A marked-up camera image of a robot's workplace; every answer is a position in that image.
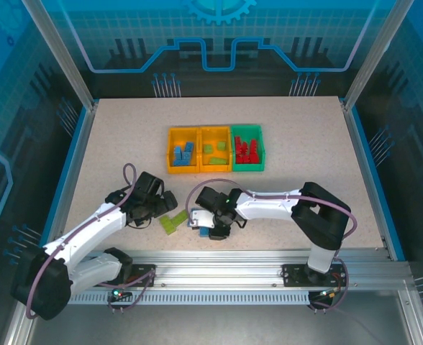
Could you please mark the small blue lego brick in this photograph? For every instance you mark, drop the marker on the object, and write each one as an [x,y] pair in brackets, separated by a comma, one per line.
[177,152]

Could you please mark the long lime green lego brick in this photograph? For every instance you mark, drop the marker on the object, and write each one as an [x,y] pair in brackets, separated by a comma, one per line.
[180,217]
[167,226]
[218,160]

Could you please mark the yellow plastic bin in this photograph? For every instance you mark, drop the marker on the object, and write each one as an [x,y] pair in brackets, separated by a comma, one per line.
[173,136]
[213,136]

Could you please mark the small lime green lego brick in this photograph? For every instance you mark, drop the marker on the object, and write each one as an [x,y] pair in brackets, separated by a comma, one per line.
[221,145]
[208,148]

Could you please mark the long red lego brick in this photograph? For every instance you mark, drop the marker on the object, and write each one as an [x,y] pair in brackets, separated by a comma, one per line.
[254,144]
[238,143]

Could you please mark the green plastic bin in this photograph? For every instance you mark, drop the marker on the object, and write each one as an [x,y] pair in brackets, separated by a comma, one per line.
[249,132]

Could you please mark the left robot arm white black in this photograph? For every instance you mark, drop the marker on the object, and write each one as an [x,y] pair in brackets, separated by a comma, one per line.
[53,287]

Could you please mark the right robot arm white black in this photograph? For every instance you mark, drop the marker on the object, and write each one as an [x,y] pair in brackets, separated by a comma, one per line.
[269,208]

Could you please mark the grey metal bottom tray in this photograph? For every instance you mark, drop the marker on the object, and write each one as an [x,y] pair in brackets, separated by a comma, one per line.
[211,323]

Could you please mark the left connector with green light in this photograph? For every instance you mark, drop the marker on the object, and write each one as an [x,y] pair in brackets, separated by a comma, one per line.
[117,293]

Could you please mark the right connector with yellow plug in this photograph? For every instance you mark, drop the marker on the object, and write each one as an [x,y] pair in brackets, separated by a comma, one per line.
[328,294]

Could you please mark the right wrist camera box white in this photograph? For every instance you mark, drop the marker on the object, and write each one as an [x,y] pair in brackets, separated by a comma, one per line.
[199,217]

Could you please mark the aluminium front rail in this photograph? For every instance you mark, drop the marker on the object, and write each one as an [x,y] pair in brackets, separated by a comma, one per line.
[218,273]

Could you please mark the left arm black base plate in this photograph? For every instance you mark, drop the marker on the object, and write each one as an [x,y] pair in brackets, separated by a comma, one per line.
[143,273]

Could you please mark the aluminium side rail blue trim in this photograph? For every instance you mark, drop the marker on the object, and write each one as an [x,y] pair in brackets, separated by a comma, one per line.
[363,151]
[79,151]

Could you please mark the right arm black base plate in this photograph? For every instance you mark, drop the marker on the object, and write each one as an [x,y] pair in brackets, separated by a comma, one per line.
[292,275]

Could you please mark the aluminium frame post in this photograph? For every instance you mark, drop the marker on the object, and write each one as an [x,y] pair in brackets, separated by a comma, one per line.
[63,54]
[377,54]

